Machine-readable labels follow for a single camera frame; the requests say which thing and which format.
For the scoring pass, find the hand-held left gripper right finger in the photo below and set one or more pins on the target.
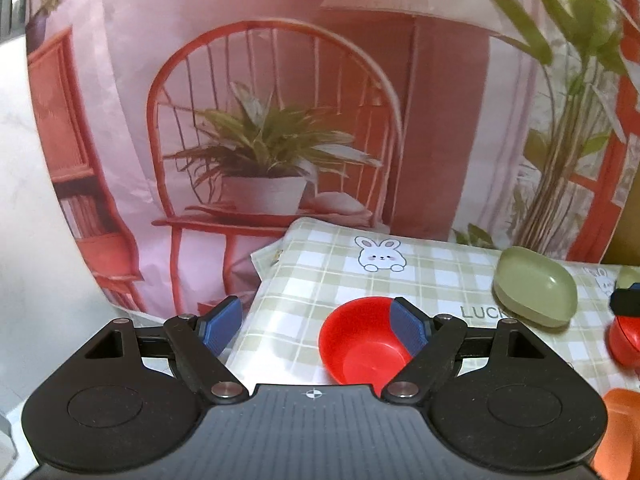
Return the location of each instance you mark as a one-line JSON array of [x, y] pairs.
[[407, 328]]

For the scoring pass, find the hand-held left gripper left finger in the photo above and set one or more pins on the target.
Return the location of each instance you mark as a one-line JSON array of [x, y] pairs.
[[222, 326]]

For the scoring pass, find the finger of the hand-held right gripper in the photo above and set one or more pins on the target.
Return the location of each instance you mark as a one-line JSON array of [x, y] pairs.
[[627, 302]]

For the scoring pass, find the red plastic bowl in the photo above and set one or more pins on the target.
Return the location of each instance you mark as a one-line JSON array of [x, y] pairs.
[[628, 344], [360, 342]]

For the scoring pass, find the green oval plate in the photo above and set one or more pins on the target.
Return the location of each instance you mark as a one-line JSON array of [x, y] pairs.
[[631, 276], [535, 285]]

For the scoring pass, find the green checkered rabbit tablecloth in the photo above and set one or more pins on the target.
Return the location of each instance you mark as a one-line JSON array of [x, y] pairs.
[[320, 280]]

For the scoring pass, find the orange plate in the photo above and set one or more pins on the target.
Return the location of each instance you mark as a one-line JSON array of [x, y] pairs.
[[620, 435]]

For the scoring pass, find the printed backdrop cloth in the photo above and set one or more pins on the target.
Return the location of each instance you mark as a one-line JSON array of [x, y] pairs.
[[200, 35]]

